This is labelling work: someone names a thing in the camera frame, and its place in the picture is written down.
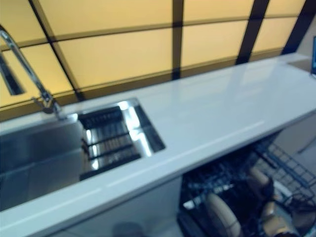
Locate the yellow backlit lattice wall panel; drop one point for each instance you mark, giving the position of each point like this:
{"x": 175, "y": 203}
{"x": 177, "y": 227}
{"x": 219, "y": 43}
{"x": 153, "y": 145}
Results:
{"x": 123, "y": 49}

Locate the chrome gooseneck kitchen faucet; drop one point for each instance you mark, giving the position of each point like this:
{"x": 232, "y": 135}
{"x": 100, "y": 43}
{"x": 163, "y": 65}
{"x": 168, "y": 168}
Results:
{"x": 32, "y": 81}

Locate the white kitchen base cabinet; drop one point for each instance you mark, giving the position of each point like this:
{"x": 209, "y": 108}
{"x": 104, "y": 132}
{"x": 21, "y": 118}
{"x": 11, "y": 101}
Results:
{"x": 111, "y": 217}

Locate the stainless steel kitchen sink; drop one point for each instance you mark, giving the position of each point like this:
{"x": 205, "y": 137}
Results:
{"x": 37, "y": 153}

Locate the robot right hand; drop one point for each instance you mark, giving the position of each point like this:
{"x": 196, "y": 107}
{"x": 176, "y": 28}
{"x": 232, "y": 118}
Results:
{"x": 267, "y": 195}

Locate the black sink drying rack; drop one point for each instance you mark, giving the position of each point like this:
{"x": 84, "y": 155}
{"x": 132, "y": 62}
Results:
{"x": 108, "y": 143}

